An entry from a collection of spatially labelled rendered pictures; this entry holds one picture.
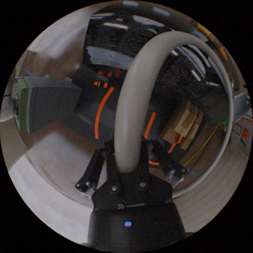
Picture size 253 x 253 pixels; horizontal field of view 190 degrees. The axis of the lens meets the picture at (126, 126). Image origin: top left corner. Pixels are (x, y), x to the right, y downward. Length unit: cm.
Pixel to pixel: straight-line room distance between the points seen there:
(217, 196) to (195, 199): 130
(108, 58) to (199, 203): 538
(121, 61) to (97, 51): 15
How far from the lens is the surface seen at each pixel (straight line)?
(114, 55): 45
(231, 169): 503
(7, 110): 80
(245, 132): 351
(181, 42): 15
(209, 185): 500
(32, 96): 70
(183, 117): 105
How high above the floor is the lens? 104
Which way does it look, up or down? 71 degrees down
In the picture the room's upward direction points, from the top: 178 degrees counter-clockwise
